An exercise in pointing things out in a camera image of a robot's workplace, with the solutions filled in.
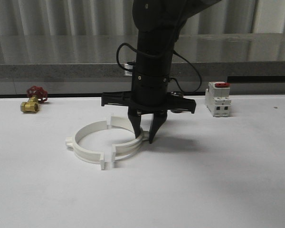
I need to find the white half pipe clamp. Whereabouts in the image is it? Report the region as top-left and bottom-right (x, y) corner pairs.
(65, 121), (107, 170)
(109, 115), (149, 164)

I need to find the white circuit breaker red switch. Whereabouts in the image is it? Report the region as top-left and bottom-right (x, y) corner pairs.
(205, 82), (231, 117)

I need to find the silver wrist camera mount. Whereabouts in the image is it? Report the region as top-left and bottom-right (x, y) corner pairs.
(124, 60), (136, 76)

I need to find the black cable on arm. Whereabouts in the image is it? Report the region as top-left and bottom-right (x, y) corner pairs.
(115, 42), (203, 94)

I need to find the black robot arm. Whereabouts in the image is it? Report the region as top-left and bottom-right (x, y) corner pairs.
(101, 0), (217, 143)

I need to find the black cylindrical capacitor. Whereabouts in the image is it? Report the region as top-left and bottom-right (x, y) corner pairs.
(171, 91), (183, 114)

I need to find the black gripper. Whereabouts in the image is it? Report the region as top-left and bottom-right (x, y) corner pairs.
(101, 72), (196, 143)

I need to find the brass valve red handwheel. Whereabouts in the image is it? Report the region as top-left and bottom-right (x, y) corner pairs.
(20, 85), (48, 113)

